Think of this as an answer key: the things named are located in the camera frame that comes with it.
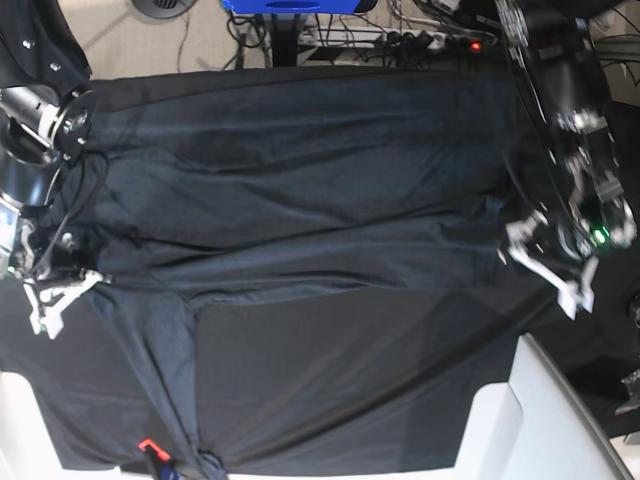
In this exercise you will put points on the black table stand column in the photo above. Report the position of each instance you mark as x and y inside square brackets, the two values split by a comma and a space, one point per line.
[284, 32]

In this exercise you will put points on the blue box on stand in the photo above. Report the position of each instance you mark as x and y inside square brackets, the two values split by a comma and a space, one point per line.
[291, 6]

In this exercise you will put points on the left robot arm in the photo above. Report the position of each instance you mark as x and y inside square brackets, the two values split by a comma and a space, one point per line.
[564, 90]

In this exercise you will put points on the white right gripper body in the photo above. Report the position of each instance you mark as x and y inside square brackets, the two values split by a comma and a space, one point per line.
[51, 297]

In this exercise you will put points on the blue clamp at front edge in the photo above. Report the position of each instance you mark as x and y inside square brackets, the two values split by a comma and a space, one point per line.
[160, 464]

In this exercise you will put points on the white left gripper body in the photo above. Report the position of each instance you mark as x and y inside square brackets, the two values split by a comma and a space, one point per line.
[542, 247]

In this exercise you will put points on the black table cloth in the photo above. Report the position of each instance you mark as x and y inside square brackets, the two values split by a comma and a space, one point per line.
[350, 390]

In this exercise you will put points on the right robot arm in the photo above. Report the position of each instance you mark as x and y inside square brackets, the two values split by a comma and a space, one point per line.
[47, 108]

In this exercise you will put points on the white foam block right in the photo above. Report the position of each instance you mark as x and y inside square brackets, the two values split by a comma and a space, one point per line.
[534, 426]

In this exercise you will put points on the black metal bracket right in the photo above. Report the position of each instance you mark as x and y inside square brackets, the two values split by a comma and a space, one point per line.
[631, 384]

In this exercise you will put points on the white power strip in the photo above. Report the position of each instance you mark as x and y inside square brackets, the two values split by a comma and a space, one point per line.
[366, 37]

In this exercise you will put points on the round black floor grommet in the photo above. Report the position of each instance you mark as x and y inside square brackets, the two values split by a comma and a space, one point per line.
[163, 9]

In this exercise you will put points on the white foam block left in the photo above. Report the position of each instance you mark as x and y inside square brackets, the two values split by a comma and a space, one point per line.
[27, 451]

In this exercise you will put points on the white foam block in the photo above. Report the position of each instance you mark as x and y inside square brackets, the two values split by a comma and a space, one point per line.
[27, 451]
[534, 426]

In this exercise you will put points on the dark blue-grey T-shirt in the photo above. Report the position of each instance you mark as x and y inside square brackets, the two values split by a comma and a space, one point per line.
[300, 200]

